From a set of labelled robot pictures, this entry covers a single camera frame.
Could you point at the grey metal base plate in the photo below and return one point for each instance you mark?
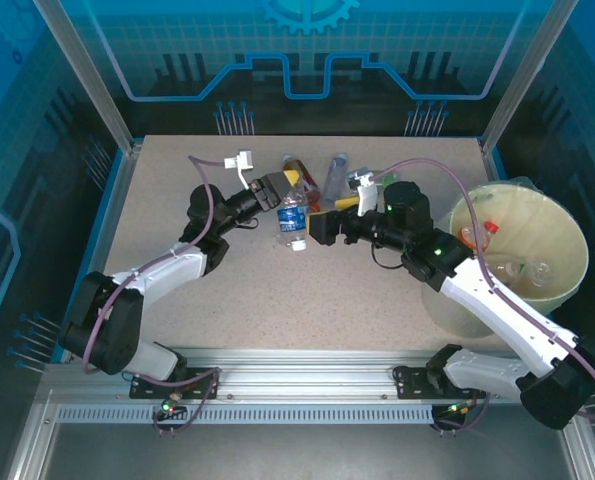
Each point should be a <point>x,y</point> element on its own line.
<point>297,455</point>

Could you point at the crushed clear plastic bottle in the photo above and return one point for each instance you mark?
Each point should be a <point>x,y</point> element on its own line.
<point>511,272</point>

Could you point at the aluminium frame post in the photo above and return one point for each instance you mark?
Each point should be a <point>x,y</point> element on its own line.
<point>91,70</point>
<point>529,70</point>

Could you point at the slotted aluminium strip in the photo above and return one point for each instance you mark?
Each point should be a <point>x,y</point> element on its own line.
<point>297,415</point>

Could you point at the blue label water bottle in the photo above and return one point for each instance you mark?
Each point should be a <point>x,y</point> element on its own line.
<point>292,220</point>

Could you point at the green label plastic bottle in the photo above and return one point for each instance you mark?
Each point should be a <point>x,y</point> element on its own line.
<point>389,177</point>

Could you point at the pale yellow lined bin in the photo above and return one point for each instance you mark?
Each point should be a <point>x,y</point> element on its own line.
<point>552,225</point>

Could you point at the small circuit board with LEDs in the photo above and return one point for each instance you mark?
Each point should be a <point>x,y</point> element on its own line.
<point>454,409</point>
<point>169,407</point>

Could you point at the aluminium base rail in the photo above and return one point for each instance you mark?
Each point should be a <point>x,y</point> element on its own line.
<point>302,370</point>

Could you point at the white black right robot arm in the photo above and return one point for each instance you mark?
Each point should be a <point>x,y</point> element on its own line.
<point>502,310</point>

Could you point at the orange label red cap bottle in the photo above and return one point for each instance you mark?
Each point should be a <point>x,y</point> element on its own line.
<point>469,236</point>

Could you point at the aluminium table side rail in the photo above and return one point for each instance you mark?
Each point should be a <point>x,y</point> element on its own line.
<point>126,175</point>
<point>489,160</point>

